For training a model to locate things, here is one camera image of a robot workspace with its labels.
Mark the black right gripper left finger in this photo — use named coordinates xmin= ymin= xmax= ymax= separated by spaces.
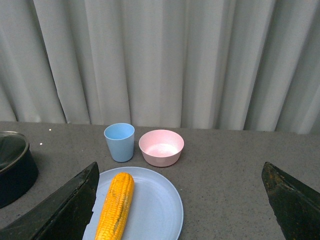
xmin=0 ymin=162 xmax=100 ymax=240

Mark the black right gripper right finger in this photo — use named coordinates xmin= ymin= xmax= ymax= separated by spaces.
xmin=261 ymin=162 xmax=320 ymax=240

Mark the yellow corn cob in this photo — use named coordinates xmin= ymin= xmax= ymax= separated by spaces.
xmin=95 ymin=172 xmax=135 ymax=240

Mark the glass lid with blue knob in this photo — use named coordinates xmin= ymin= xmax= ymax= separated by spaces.
xmin=0 ymin=131 xmax=29 ymax=172

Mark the dark blue cooking pot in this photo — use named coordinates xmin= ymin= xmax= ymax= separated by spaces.
xmin=0 ymin=137 xmax=39 ymax=208

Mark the light blue plastic plate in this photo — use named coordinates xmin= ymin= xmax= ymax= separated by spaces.
xmin=82 ymin=166 xmax=184 ymax=240

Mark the light blue plastic cup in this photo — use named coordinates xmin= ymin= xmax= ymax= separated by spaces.
xmin=103 ymin=123 xmax=135 ymax=163

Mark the pink plastic bowl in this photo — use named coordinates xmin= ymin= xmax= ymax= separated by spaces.
xmin=138 ymin=129 xmax=185 ymax=168

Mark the white pleated curtain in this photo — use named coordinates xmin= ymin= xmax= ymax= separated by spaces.
xmin=0 ymin=0 xmax=320 ymax=134

